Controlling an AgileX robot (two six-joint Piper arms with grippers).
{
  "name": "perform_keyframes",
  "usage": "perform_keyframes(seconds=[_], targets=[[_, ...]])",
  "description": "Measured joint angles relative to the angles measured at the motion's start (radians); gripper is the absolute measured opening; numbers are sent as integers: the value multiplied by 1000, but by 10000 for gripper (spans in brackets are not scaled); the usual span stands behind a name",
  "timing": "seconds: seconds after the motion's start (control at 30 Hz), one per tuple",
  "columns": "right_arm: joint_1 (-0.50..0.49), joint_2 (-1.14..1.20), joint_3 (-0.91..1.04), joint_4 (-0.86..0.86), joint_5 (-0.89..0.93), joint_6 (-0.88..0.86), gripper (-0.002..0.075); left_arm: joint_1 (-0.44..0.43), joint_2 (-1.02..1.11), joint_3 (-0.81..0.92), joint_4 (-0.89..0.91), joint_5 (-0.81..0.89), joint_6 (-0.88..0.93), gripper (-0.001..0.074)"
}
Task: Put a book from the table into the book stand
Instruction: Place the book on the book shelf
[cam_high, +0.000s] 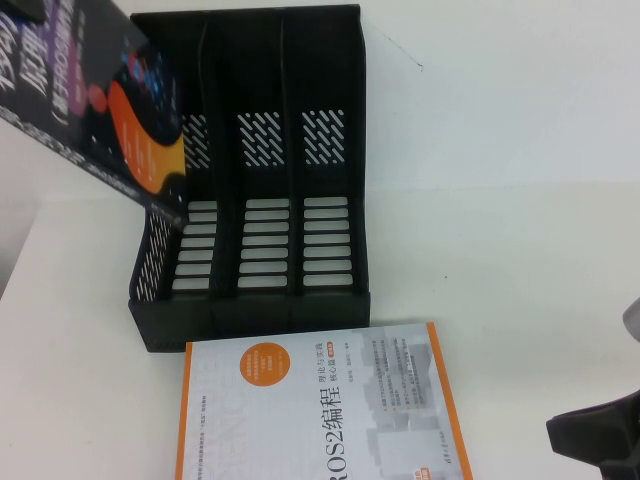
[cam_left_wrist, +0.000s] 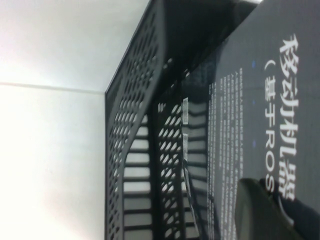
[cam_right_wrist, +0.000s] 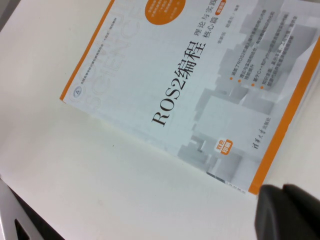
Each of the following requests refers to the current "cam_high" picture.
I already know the black plastic three-slot book stand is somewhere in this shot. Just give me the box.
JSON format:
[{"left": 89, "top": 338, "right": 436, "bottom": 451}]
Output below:
[{"left": 127, "top": 3, "right": 374, "bottom": 355}]

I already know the dark robot cover book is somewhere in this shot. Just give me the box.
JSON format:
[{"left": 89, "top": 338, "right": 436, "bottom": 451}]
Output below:
[{"left": 0, "top": 0, "right": 190, "bottom": 229}]

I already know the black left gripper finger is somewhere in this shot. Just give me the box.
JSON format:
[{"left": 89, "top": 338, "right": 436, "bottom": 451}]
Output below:
[{"left": 8, "top": 0, "right": 50, "bottom": 24}]

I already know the white book with orange trim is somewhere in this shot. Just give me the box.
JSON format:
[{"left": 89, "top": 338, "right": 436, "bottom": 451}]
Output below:
[{"left": 174, "top": 322, "right": 474, "bottom": 480}]

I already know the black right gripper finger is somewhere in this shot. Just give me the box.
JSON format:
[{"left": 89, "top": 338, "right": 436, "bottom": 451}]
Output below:
[
  {"left": 589, "top": 448, "right": 640, "bottom": 480},
  {"left": 544, "top": 393, "right": 640, "bottom": 459}
]

